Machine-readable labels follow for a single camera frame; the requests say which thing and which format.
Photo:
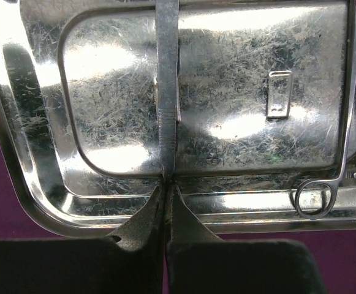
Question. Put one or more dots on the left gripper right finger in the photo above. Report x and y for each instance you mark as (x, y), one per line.
(188, 245)

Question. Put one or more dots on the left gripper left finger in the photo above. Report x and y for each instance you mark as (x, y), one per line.
(138, 254)

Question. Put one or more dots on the steel instrument tray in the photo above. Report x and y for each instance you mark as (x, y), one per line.
(259, 110)

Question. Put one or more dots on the steel hemostat clamp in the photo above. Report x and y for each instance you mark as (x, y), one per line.
(333, 184)

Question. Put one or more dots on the purple surgical cloth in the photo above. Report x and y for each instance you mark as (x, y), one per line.
(334, 250)

